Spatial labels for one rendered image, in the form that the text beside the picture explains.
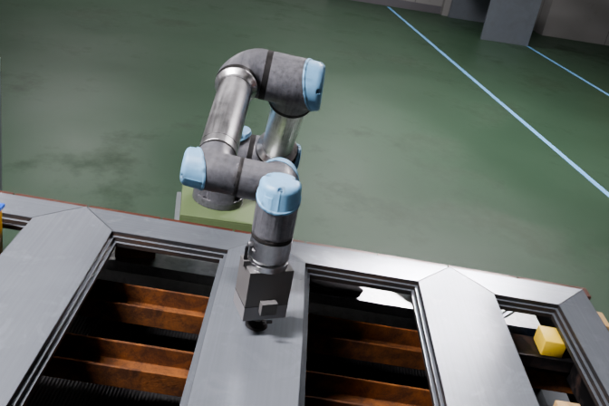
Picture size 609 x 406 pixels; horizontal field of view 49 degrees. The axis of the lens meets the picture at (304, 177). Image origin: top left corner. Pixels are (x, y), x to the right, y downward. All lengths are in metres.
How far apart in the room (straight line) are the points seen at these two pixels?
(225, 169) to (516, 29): 8.95
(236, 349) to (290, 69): 0.64
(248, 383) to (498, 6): 8.92
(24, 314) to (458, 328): 0.85
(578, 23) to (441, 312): 10.37
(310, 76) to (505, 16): 8.46
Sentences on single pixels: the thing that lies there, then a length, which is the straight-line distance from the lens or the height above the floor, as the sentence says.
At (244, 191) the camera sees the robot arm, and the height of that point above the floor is 1.10.
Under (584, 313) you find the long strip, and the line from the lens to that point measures 1.72.
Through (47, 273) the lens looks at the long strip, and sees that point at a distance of 1.45.
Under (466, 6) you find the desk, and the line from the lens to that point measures 11.23.
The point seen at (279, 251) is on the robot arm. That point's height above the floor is 1.05.
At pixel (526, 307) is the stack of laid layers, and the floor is 0.83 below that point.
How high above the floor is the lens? 1.65
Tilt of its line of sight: 24 degrees down
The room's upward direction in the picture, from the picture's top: 11 degrees clockwise
